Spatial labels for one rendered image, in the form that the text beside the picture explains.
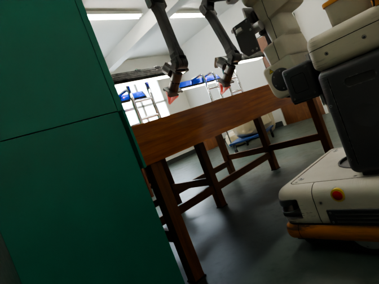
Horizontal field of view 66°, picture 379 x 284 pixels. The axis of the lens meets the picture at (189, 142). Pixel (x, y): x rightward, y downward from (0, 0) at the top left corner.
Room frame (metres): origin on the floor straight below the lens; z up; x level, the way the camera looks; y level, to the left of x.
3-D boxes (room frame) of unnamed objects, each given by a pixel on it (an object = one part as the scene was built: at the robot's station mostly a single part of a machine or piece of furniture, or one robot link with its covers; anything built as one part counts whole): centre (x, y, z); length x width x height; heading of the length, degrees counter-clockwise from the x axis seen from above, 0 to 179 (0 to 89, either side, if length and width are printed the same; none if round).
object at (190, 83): (2.86, -0.29, 1.08); 0.62 x 0.08 x 0.07; 131
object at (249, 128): (5.07, -1.13, 0.41); 0.74 x 0.56 x 0.39; 131
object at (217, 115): (1.88, -0.42, 0.67); 1.81 x 0.12 x 0.19; 131
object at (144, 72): (1.81, 0.09, 1.08); 0.62 x 0.08 x 0.07; 131
